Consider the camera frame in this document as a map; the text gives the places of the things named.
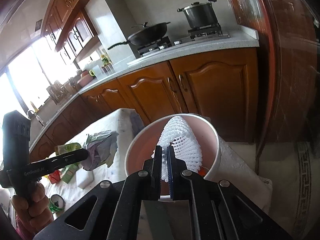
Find dark red snack bag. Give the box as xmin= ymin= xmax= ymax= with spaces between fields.
xmin=47 ymin=170 xmax=61 ymax=184

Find green milk carton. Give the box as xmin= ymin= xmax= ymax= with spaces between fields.
xmin=61 ymin=163 xmax=79 ymax=184

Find grey plastic wrapper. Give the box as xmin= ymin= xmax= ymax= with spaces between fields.
xmin=81 ymin=130 xmax=119 ymax=171

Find green drink pouch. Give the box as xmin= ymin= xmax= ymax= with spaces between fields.
xmin=54 ymin=142 xmax=82 ymax=155

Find white foam fruit net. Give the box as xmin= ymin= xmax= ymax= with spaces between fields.
xmin=157 ymin=116 xmax=202 ymax=183

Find kitchen faucet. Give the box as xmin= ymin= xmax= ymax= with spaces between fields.
xmin=27 ymin=109 xmax=45 ymax=127

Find pink white trash bin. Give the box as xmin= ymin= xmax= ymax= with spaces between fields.
xmin=124 ymin=113 xmax=221 ymax=199

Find person's left hand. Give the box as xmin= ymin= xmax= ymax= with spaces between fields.
xmin=11 ymin=182 xmax=54 ymax=239

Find floral white tablecloth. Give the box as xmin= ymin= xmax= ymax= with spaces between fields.
xmin=47 ymin=108 xmax=272 ymax=212

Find crushed green can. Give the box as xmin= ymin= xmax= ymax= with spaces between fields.
xmin=49 ymin=194 xmax=65 ymax=213

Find dish rack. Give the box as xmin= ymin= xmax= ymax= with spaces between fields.
xmin=46 ymin=81 xmax=71 ymax=105

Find pink basin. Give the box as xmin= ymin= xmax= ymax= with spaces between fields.
xmin=76 ymin=70 xmax=93 ymax=87

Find seasoning bottles group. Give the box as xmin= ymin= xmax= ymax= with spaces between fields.
xmin=100 ymin=54 xmax=113 ymax=73

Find upper wooden cabinets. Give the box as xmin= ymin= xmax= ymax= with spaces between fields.
xmin=41 ymin=0 xmax=97 ymax=63

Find black wok with lid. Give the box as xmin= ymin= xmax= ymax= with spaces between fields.
xmin=108 ymin=22 xmax=170 ymax=50

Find gas stove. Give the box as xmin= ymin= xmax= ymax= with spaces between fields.
xmin=127 ymin=23 xmax=230 ymax=67

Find black stock pot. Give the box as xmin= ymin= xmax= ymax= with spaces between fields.
xmin=177 ymin=0 xmax=218 ymax=29

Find glass display cabinet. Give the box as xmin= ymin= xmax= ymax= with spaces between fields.
xmin=220 ymin=0 xmax=320 ymax=160

